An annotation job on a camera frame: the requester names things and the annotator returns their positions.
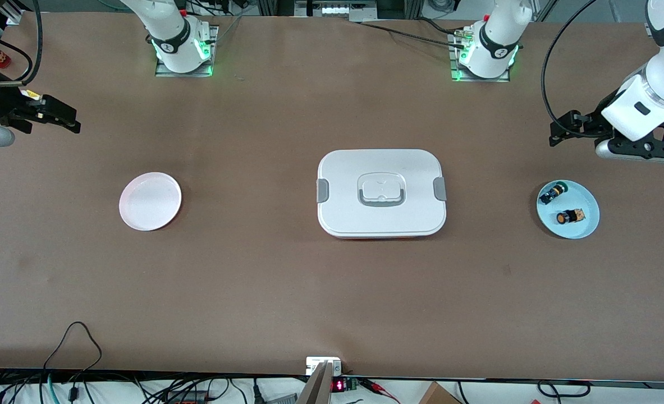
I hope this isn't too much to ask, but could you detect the white power strip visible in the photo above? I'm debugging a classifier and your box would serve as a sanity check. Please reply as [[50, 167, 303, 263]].
[[295, 0, 378, 22]]

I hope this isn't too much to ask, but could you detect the black coiled cable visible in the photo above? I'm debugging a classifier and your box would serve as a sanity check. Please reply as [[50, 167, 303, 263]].
[[537, 380, 592, 398]]

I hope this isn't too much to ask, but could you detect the white mounting bracket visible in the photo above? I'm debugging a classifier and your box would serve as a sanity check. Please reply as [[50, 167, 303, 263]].
[[306, 357, 342, 377]]

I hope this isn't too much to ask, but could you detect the red clip test lead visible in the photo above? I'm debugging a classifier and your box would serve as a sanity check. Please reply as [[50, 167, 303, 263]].
[[359, 378, 401, 402]]

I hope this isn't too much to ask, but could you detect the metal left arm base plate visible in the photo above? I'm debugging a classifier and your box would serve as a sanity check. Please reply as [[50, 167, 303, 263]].
[[450, 28, 511, 83]]

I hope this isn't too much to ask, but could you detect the black cable to arm base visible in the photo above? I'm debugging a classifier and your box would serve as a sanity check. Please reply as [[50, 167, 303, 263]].
[[350, 20, 467, 50]]

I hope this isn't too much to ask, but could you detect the brown cardboard box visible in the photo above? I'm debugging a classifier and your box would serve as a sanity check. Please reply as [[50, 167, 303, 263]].
[[419, 382, 462, 404]]

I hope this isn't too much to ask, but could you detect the thin black looped cable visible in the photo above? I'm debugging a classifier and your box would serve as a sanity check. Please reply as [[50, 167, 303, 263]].
[[43, 322, 103, 388]]

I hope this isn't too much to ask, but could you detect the pink round plate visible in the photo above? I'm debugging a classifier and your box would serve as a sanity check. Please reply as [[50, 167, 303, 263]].
[[119, 172, 182, 232]]

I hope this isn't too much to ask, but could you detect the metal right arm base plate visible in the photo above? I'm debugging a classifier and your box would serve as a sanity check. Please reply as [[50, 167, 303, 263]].
[[155, 25, 219, 78]]

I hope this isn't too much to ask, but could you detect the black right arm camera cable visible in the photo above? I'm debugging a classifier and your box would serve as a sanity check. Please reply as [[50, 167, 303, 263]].
[[0, 0, 43, 88]]

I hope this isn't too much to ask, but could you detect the white lidded lunch box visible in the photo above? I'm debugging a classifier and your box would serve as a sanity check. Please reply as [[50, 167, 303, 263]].
[[316, 149, 447, 240]]

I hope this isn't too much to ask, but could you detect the blue green push-button switch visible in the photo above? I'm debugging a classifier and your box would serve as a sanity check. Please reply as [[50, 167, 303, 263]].
[[539, 182, 567, 205]]

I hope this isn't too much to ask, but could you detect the grey metal bar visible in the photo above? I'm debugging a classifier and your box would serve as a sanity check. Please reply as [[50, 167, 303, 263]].
[[297, 361, 333, 404]]

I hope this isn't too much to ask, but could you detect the light blue round plate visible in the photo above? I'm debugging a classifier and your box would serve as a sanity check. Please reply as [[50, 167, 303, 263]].
[[536, 180, 601, 240]]

